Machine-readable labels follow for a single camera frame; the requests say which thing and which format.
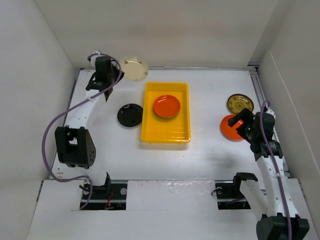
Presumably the orange plate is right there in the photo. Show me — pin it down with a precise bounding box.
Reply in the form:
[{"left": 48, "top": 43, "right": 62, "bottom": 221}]
[
  {"left": 152, "top": 95, "right": 181, "bottom": 111},
  {"left": 220, "top": 114, "right": 244, "bottom": 142}
]

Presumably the beige patterned plate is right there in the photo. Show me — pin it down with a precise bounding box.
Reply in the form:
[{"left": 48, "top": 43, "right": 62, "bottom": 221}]
[{"left": 119, "top": 55, "right": 149, "bottom": 82}]

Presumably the brown gold patterned plate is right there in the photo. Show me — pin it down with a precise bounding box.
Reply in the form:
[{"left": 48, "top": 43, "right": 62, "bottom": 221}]
[{"left": 153, "top": 110, "right": 180, "bottom": 119}]

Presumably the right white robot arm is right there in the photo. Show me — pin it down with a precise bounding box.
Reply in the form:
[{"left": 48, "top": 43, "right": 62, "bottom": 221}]
[{"left": 228, "top": 107, "right": 310, "bottom": 240}]

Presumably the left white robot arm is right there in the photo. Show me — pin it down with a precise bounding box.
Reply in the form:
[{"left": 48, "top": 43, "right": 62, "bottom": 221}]
[{"left": 54, "top": 51, "right": 124, "bottom": 199}]

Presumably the yellow plastic bin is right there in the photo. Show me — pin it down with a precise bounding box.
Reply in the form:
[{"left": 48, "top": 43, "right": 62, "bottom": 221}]
[{"left": 140, "top": 82, "right": 191, "bottom": 144}]

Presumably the far brown gold plate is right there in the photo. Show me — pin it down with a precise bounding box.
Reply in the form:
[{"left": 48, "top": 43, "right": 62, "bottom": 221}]
[{"left": 226, "top": 93, "right": 254, "bottom": 114}]

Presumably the black plate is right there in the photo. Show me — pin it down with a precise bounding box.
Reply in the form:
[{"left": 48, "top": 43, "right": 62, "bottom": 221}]
[{"left": 117, "top": 103, "right": 143, "bottom": 128}]

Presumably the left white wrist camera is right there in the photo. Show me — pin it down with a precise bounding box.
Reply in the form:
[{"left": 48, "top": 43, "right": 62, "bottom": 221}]
[{"left": 87, "top": 50, "right": 101, "bottom": 68}]

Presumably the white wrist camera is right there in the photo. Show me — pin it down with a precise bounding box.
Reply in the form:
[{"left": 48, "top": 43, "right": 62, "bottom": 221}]
[
  {"left": 87, "top": 50, "right": 101, "bottom": 68},
  {"left": 263, "top": 105, "right": 276, "bottom": 119}
]

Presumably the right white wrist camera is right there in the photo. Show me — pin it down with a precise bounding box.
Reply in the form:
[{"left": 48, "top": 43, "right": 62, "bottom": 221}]
[{"left": 263, "top": 105, "right": 276, "bottom": 119}]

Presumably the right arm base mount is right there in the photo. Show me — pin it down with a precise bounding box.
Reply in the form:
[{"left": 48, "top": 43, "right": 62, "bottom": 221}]
[{"left": 211, "top": 182, "right": 251, "bottom": 210}]

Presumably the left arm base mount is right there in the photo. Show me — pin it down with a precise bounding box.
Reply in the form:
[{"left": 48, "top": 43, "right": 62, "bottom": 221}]
[{"left": 79, "top": 181, "right": 128, "bottom": 211}]

